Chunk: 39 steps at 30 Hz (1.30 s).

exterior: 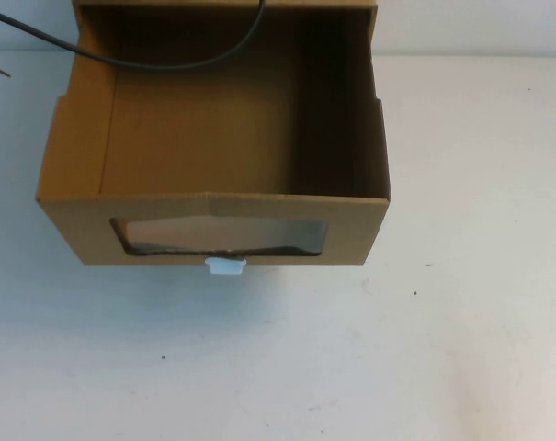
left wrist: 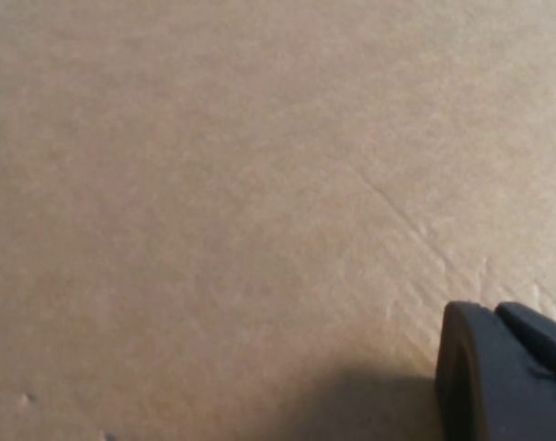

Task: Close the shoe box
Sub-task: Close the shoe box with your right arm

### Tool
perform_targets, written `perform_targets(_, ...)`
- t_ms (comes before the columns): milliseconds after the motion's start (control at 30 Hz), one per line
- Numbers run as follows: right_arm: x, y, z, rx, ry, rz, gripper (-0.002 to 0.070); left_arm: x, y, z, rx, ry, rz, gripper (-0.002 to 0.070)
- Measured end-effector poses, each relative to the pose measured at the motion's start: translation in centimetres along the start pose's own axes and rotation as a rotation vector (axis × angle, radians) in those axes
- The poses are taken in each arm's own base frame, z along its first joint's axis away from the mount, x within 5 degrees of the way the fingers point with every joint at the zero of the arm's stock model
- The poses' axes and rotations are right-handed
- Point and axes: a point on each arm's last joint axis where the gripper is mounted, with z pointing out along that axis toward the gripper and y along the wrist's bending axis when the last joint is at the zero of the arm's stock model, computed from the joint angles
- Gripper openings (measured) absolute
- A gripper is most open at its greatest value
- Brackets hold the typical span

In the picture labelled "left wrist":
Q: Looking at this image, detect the brown cardboard shoe box shell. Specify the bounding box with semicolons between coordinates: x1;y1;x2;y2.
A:
0;0;556;441

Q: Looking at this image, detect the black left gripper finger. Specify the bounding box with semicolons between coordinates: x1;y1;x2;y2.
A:
433;300;556;441

